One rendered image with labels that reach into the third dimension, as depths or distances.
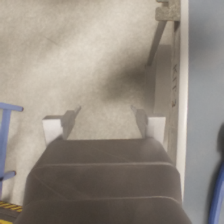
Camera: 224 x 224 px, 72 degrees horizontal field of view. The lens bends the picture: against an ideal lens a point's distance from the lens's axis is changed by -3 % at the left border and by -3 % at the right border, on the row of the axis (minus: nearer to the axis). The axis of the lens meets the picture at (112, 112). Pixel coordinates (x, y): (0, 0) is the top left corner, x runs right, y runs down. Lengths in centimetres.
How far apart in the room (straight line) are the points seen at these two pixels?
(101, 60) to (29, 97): 50
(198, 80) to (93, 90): 74
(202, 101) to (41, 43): 106
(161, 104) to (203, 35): 36
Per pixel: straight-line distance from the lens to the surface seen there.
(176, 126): 23
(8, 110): 101
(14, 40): 130
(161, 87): 63
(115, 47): 102
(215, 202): 28
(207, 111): 27
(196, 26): 31
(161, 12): 27
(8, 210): 81
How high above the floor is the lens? 90
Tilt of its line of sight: 82 degrees down
